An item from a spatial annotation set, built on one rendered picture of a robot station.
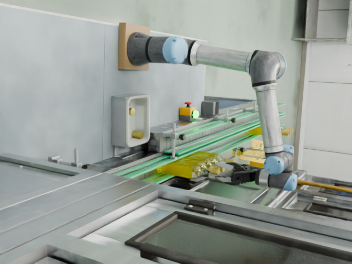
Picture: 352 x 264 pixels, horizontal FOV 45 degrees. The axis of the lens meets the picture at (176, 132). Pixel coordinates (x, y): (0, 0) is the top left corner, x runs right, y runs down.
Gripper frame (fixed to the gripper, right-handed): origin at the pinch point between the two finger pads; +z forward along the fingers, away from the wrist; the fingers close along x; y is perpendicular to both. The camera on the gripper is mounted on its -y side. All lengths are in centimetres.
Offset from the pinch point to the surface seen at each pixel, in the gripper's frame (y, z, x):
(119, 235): -116, -33, 17
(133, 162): -26.5, 27.6, 4.7
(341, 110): 593, 41, -23
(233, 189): 16.1, -2.1, -12.2
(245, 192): 15.1, -9.0, -12.3
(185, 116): 33, 36, 19
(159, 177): -14.6, 21.8, -3.7
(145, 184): -93, -23, 20
